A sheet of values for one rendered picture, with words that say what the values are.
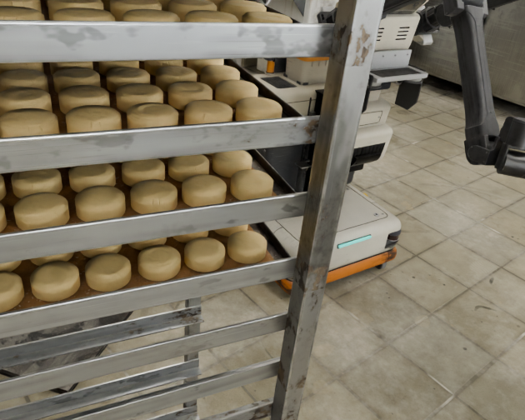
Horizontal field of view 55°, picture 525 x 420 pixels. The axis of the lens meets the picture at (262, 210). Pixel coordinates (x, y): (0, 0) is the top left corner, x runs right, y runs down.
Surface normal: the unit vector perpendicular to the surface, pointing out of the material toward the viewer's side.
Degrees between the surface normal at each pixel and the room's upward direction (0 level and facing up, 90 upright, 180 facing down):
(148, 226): 90
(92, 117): 0
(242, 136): 90
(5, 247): 90
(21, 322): 90
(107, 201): 0
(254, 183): 0
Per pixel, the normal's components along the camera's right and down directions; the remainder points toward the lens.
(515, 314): 0.10, -0.85
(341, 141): 0.40, 0.51
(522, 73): -0.77, 0.27
